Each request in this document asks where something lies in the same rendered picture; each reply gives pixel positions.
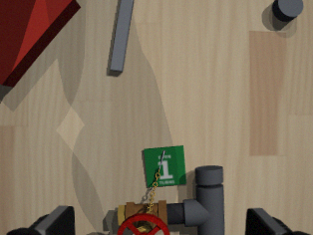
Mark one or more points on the dark red flat block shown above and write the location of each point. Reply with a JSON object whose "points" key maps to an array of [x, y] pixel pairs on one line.
{"points": [[27, 27]]}

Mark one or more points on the small grey cylinder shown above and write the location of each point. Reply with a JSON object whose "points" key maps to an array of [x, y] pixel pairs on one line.
{"points": [[287, 10]]}

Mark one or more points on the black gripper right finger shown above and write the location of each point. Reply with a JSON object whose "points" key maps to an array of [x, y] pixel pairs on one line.
{"points": [[259, 222]]}

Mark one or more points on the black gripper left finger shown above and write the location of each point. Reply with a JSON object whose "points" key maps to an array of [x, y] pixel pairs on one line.
{"points": [[60, 221]]}

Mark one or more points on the grey flat bar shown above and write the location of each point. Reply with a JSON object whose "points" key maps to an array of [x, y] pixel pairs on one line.
{"points": [[122, 34]]}

